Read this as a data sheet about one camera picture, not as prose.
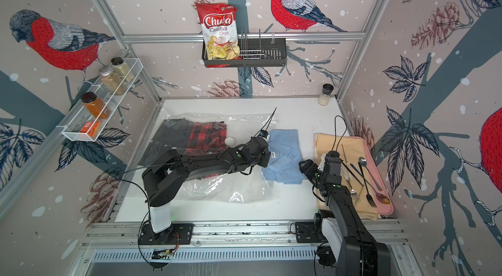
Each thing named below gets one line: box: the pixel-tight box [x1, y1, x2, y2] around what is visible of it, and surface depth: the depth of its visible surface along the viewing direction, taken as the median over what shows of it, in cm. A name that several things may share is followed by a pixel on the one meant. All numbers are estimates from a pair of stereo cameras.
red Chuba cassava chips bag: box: [196, 2, 242, 69], surface depth 84 cm
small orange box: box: [79, 120, 101, 138], surface depth 68 cm
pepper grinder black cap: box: [322, 83, 335, 95], surface depth 113 cm
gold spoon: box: [368, 181, 391, 205], surface depth 82 cm
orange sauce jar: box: [81, 91, 112, 120], surface depth 69 cm
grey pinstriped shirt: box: [139, 117, 195, 165], surface depth 101 cm
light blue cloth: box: [262, 129, 307, 185], surface depth 94 cm
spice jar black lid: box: [111, 56, 135, 83], surface depth 83 cm
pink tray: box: [341, 136, 394, 216], surface depth 86 cm
